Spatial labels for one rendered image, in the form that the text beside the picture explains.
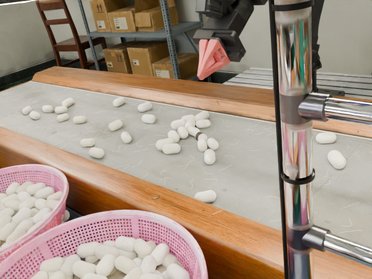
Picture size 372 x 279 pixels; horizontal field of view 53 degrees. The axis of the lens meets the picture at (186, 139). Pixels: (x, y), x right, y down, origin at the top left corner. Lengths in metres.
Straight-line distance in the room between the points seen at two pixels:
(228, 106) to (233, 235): 0.43
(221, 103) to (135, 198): 0.38
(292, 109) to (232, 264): 0.25
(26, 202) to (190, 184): 0.28
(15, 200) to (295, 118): 0.54
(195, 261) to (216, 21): 0.51
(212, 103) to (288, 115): 0.60
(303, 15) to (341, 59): 2.53
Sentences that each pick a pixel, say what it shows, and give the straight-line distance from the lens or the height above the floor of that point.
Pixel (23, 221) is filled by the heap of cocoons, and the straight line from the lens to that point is 0.64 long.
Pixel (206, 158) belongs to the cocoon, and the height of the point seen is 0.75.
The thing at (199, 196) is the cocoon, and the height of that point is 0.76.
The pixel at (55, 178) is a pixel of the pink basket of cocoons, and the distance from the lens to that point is 0.70.
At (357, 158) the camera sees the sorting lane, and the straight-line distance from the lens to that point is 0.65.
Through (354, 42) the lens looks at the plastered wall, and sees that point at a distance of 2.73.
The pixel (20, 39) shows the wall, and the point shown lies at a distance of 5.22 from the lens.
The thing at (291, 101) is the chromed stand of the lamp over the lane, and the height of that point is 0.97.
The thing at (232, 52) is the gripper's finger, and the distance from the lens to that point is 0.80.
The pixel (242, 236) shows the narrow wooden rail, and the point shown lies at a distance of 0.46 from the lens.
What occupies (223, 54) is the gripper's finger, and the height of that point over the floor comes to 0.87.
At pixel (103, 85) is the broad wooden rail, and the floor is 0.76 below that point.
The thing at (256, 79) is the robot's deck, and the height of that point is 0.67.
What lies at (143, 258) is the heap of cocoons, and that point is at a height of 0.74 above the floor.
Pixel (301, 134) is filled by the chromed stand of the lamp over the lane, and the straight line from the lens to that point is 0.28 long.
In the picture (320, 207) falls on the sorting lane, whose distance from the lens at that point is 0.54.
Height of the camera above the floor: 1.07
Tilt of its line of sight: 26 degrees down
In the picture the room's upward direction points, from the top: 10 degrees counter-clockwise
